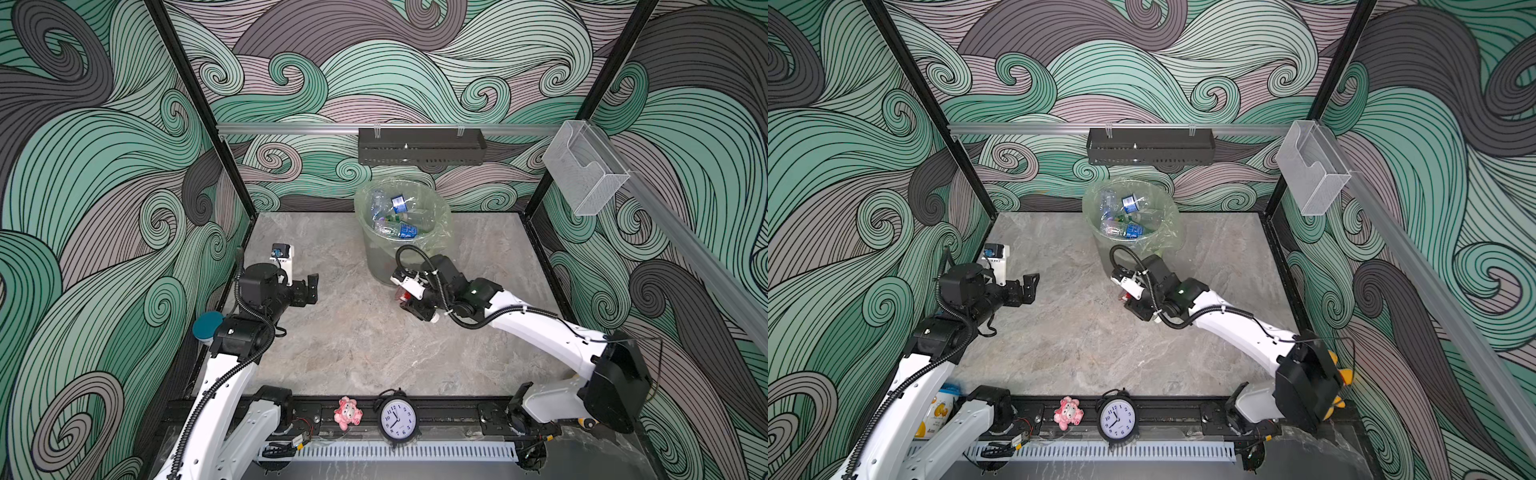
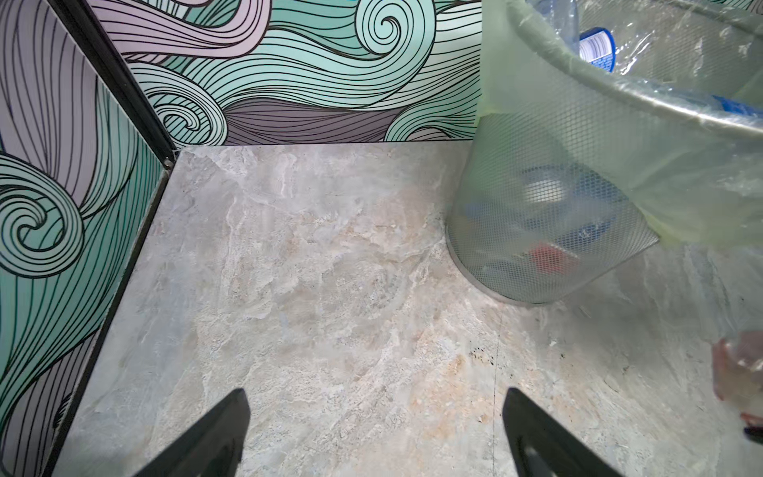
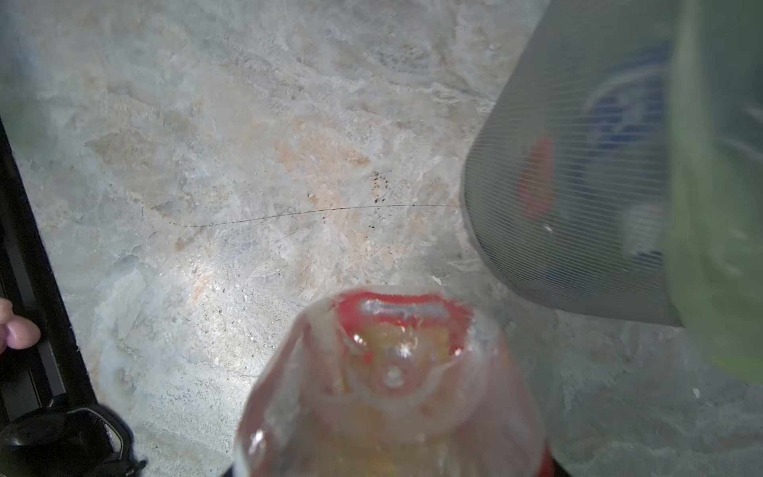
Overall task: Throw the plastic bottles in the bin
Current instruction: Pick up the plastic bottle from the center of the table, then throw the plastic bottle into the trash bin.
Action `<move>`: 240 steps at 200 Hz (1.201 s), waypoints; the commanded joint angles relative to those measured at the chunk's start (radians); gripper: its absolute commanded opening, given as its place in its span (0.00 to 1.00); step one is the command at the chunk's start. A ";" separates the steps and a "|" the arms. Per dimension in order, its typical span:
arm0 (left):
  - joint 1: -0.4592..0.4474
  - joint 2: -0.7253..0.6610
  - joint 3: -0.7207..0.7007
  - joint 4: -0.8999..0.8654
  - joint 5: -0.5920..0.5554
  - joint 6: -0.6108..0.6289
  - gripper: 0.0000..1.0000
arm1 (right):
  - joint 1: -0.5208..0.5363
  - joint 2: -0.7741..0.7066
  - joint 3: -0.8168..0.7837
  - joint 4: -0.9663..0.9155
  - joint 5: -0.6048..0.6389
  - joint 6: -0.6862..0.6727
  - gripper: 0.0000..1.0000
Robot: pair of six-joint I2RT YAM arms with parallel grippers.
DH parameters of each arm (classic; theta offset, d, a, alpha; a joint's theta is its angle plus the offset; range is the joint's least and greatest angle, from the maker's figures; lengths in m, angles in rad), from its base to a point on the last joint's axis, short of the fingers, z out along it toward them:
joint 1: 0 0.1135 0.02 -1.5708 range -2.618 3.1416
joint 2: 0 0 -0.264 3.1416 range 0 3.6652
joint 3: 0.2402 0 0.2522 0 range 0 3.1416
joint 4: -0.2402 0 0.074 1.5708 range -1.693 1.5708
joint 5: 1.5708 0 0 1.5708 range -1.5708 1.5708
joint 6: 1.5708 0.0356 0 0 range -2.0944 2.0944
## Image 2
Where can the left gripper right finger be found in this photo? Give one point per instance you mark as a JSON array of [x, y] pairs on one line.
[[542, 447]]

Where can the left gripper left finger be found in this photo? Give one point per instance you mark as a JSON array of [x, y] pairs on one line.
[[212, 446]]

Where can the clear bottle blue cap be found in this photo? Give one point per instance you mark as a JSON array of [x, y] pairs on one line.
[[598, 48]]

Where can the mesh waste bin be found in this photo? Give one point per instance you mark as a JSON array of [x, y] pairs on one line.
[[533, 234]]

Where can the red yellow label bottle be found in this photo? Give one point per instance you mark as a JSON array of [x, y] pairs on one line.
[[737, 374]]

